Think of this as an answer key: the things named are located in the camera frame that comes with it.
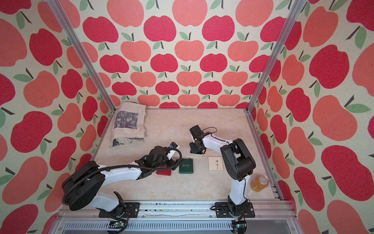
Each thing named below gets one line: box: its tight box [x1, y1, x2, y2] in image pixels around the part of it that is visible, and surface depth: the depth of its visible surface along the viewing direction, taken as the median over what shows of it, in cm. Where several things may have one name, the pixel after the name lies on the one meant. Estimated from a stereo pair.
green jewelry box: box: [178, 158, 194, 175], surface depth 88 cm
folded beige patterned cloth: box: [109, 101, 147, 148], surface depth 107 cm
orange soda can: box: [250, 174, 270, 193], surface depth 75 cm
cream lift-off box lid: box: [207, 156, 224, 171], surface depth 90 cm
